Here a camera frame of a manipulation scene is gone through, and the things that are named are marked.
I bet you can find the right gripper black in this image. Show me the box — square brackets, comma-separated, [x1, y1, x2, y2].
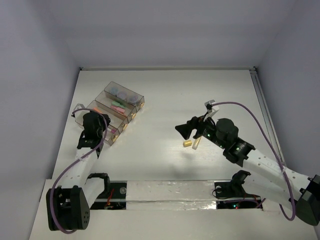
[175, 111, 227, 150]

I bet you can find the yellow cap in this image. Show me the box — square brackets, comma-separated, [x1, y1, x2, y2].
[183, 140, 193, 148]

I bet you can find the yellow highlighter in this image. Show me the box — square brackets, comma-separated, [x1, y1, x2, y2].
[192, 136, 202, 150]

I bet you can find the white pen magenta cap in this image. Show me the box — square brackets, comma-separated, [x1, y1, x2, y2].
[107, 128, 117, 134]

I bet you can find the pink highlighter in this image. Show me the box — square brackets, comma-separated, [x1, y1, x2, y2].
[111, 105, 121, 110]

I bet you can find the green highlighter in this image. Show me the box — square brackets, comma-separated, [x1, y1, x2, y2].
[111, 101, 125, 109]

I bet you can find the blue glitter jar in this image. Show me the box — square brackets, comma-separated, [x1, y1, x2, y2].
[108, 86, 120, 96]

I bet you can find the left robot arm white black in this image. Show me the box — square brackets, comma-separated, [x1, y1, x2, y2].
[46, 109, 111, 234]

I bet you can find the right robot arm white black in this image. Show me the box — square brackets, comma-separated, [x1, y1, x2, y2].
[175, 116, 320, 226]

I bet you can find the clear drawer organizer top compartment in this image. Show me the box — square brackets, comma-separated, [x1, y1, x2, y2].
[104, 81, 145, 110]

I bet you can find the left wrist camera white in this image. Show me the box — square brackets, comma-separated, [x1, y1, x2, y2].
[71, 103, 87, 120]

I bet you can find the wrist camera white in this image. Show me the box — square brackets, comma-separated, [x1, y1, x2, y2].
[71, 103, 87, 120]
[204, 99, 219, 119]

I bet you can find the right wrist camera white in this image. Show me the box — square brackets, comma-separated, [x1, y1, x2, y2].
[204, 99, 219, 119]

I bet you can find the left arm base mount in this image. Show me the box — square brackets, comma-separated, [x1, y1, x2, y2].
[90, 181, 127, 210]

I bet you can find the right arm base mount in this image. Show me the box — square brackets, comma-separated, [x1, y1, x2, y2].
[211, 170, 263, 210]

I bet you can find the aluminium rail right edge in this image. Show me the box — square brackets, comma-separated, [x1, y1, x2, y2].
[249, 67, 287, 167]

